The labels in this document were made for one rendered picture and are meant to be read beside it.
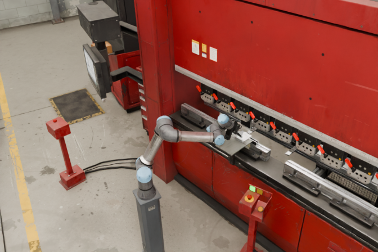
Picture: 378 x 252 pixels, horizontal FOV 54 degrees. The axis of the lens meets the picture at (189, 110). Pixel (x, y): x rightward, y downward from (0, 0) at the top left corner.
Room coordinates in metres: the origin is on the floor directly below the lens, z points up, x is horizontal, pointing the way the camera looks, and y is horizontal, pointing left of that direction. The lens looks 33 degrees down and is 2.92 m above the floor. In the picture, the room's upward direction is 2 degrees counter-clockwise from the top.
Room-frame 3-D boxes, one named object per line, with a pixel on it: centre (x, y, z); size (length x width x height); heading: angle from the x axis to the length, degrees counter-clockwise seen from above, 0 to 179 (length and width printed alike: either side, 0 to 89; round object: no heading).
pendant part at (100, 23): (3.12, 0.76, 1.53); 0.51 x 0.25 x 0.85; 26
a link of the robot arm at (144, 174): (2.12, 0.36, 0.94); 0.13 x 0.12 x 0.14; 9
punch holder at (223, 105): (2.70, -0.33, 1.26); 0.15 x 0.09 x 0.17; 42
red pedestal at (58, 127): (3.11, 1.35, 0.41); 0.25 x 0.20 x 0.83; 132
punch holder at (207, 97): (2.85, -0.19, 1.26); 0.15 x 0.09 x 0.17; 42
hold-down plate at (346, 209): (1.74, -1.10, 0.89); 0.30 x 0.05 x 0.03; 42
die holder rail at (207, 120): (2.94, -0.11, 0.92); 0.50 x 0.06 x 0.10; 42
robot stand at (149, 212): (2.11, 0.36, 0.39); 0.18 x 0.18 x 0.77; 27
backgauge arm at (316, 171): (2.34, -1.16, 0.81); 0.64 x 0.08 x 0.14; 132
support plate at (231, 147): (2.43, -0.37, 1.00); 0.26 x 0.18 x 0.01; 132
